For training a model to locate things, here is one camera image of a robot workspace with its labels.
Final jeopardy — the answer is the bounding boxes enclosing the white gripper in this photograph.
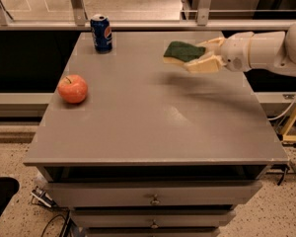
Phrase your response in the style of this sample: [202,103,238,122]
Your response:
[184,32,254,73]

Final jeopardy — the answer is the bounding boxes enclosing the green and yellow sponge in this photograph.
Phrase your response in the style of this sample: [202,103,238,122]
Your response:
[163,41,206,64]

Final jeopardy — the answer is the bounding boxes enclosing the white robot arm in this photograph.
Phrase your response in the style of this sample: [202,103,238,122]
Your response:
[184,21,296,77]

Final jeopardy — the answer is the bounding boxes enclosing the red apple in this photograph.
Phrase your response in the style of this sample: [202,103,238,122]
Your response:
[57,74,88,104]

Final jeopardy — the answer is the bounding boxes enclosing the blue Pepsi can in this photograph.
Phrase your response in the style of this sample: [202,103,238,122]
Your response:
[90,14,112,53]

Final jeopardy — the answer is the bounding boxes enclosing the grey drawer cabinet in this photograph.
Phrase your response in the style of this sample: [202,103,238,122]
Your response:
[25,32,288,237]

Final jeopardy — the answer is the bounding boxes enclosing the top grey drawer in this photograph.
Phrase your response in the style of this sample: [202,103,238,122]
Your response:
[44,181,261,207]

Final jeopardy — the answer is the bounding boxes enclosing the grey drawer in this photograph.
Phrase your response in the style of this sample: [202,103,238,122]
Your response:
[44,181,261,207]
[71,209,236,228]

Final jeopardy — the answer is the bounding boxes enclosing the middle grey drawer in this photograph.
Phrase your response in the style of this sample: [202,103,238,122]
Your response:
[71,209,236,228]

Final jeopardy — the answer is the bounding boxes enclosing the metal window railing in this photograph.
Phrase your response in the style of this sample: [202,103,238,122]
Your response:
[0,0,296,31]

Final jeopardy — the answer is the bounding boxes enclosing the small device on floor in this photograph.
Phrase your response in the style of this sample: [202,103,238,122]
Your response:
[31,187,54,207]

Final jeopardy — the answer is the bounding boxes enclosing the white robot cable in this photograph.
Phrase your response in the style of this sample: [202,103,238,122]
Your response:
[267,77,296,122]

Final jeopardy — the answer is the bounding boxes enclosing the yellow wooden frame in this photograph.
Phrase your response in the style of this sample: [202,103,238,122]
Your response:
[280,107,296,142]

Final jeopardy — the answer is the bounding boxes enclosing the black floor cable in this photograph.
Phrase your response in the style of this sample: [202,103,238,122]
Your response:
[39,210,73,237]

